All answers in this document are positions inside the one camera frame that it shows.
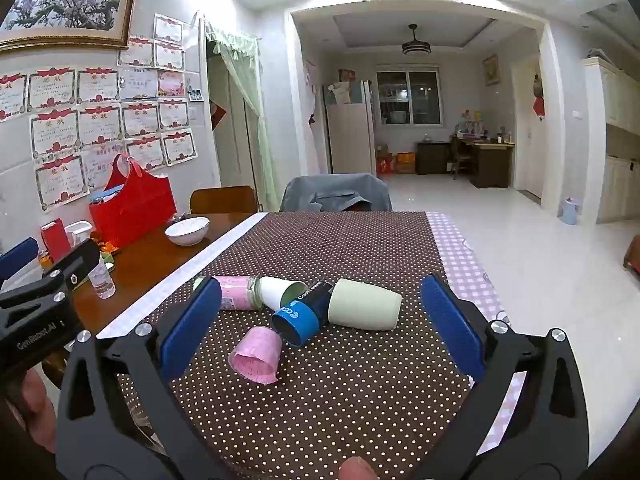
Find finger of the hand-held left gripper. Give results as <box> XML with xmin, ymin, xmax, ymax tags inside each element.
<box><xmin>0</xmin><ymin>237</ymin><xmax>40</xmax><ymax>285</ymax></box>
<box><xmin>42</xmin><ymin>239</ymin><xmax>102</xmax><ymax>293</ymax></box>

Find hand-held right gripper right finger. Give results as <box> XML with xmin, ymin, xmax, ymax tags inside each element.
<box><xmin>415</xmin><ymin>274</ymin><xmax>592</xmax><ymax>480</ymax></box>

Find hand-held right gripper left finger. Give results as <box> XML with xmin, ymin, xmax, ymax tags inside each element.
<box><xmin>55</xmin><ymin>276</ymin><xmax>236</xmax><ymax>480</ymax></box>

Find pink measuring cup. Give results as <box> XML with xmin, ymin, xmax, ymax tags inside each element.
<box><xmin>228</xmin><ymin>325</ymin><xmax>284</xmax><ymax>386</ymax></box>

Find light green cup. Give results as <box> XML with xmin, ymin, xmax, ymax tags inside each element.
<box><xmin>327</xmin><ymin>278</ymin><xmax>403</xmax><ymax>332</ymax></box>

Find white cup green inside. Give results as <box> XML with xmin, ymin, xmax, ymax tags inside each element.
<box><xmin>252</xmin><ymin>276</ymin><xmax>309</xmax><ymax>312</ymax></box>

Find blue cup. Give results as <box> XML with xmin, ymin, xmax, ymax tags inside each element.
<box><xmin>271</xmin><ymin>282</ymin><xmax>332</xmax><ymax>347</ymax></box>

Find person's left hand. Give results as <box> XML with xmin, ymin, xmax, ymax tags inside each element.
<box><xmin>0</xmin><ymin>365</ymin><xmax>59</xmax><ymax>456</ymax></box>

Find person's right hand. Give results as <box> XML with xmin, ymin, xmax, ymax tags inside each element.
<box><xmin>339</xmin><ymin>456</ymin><xmax>379</xmax><ymax>480</ymax></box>

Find white plastic container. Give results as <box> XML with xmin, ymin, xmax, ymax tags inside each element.
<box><xmin>65</xmin><ymin>221</ymin><xmax>94</xmax><ymax>247</ymax></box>

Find clear plastic water bottle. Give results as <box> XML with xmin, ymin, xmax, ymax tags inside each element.
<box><xmin>89</xmin><ymin>254</ymin><xmax>117</xmax><ymax>300</ymax></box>

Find pink bottle green lid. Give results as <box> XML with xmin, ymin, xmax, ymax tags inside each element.
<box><xmin>192</xmin><ymin>275</ymin><xmax>264</xmax><ymax>312</ymax></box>

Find white cloth strip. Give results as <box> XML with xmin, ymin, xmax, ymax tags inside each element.
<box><xmin>96</xmin><ymin>212</ymin><xmax>269</xmax><ymax>339</ymax></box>

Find pink checked tablecloth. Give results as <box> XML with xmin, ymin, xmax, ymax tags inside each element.
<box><xmin>425</xmin><ymin>211</ymin><xmax>527</xmax><ymax>456</ymax></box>

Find red tote bag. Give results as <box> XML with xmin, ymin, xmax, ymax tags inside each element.
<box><xmin>89</xmin><ymin>153</ymin><xmax>178</xmax><ymax>251</ymax></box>

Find white bowl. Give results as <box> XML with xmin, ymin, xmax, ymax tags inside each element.
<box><xmin>165</xmin><ymin>216</ymin><xmax>211</xmax><ymax>247</ymax></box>

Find brown wooden chair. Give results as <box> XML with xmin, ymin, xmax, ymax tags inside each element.
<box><xmin>190</xmin><ymin>186</ymin><xmax>260</xmax><ymax>215</ymax></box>

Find brown polka-dot tablecloth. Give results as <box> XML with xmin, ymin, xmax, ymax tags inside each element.
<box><xmin>117</xmin><ymin>211</ymin><xmax>488</xmax><ymax>480</ymax></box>

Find light blue bin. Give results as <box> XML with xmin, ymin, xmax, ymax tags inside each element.
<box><xmin>559</xmin><ymin>197</ymin><xmax>582</xmax><ymax>225</ymax></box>

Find dark desk chair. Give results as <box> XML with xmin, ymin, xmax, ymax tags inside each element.
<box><xmin>449</xmin><ymin>137</ymin><xmax>474</xmax><ymax>181</ymax></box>

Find dark wooden desk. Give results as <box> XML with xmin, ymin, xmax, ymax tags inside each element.
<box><xmin>416</xmin><ymin>137</ymin><xmax>516</xmax><ymax>189</ymax></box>

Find grey jacket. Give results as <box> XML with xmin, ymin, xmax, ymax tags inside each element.
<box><xmin>279</xmin><ymin>174</ymin><xmax>394</xmax><ymax>213</ymax></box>

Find white door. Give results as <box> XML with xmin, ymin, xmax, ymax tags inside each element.
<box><xmin>514</xmin><ymin>54</ymin><xmax>547</xmax><ymax>202</ymax></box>

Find brown wooden furniture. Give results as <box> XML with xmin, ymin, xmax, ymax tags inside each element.
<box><xmin>622</xmin><ymin>234</ymin><xmax>640</xmax><ymax>277</ymax></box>

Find white refrigerator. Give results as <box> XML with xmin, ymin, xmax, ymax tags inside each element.
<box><xmin>324</xmin><ymin>80</ymin><xmax>377</xmax><ymax>176</ymax></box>

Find light green curtain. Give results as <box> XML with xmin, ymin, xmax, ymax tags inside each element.
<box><xmin>204</xmin><ymin>19</ymin><xmax>282</xmax><ymax>212</ymax></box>

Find window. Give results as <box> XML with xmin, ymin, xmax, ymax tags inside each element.
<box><xmin>376</xmin><ymin>64</ymin><xmax>444</xmax><ymax>127</ymax></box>

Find framed blossom painting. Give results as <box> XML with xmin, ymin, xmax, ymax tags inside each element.
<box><xmin>0</xmin><ymin>0</ymin><xmax>143</xmax><ymax>54</ymax></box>

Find cream cabinet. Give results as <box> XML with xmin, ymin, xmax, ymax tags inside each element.
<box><xmin>581</xmin><ymin>50</ymin><xmax>640</xmax><ymax>227</ymax></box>

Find black ceiling lamp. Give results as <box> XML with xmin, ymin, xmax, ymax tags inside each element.
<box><xmin>401</xmin><ymin>24</ymin><xmax>432</xmax><ymax>56</ymax></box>

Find group of wall certificates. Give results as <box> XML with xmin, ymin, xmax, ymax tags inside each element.
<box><xmin>0</xmin><ymin>12</ymin><xmax>199</xmax><ymax>212</ymax></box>

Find framed wall picture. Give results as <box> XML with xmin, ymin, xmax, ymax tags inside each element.
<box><xmin>482</xmin><ymin>53</ymin><xmax>501</xmax><ymax>86</ymax></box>

